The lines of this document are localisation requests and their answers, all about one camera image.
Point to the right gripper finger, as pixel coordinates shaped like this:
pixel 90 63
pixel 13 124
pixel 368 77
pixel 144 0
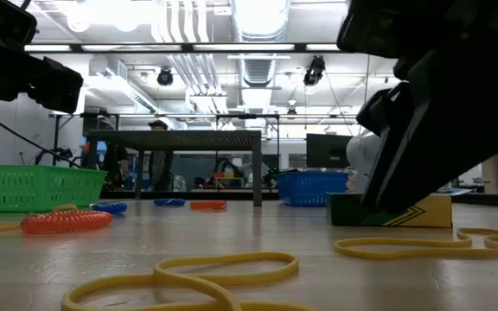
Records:
pixel 456 138
pixel 393 160

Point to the crayon box with blue print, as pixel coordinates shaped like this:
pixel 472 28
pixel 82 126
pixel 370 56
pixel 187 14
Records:
pixel 435 213

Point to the red spiral wrist coil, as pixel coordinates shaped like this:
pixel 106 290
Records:
pixel 65 221
pixel 208 205

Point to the blue spiral wrist coil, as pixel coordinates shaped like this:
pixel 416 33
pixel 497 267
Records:
pixel 169 201
pixel 108 207

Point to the background black robot arm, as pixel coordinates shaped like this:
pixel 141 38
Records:
pixel 225 164
pixel 54 152

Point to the white spot lamp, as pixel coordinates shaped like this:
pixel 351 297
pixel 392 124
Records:
pixel 359 155

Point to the black monitor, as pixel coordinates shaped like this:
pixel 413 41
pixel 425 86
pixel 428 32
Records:
pixel 327 151

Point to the blue plastic basket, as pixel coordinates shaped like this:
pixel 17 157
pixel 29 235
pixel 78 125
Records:
pixel 309 188

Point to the black ceiling spotlight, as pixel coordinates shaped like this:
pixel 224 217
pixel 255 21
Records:
pixel 164 77
pixel 291 112
pixel 316 69

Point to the green plastic basket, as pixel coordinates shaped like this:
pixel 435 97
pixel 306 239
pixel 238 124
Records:
pixel 37 185

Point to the person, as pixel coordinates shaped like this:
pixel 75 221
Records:
pixel 159 160
pixel 115 162

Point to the grey perforated metal shelf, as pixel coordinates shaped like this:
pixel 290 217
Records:
pixel 167 140

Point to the colourful small bins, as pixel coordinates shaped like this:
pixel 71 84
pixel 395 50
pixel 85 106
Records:
pixel 227 175

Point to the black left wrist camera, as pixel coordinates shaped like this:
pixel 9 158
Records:
pixel 2 19

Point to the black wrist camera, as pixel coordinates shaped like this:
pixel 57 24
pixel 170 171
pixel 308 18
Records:
pixel 374 30
pixel 2 19

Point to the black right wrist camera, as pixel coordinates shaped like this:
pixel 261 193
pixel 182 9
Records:
pixel 374 30

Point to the black ceiling light rail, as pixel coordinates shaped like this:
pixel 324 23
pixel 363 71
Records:
pixel 186 47

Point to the black aluminium table frame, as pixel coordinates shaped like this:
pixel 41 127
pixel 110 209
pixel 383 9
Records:
pixel 188 194

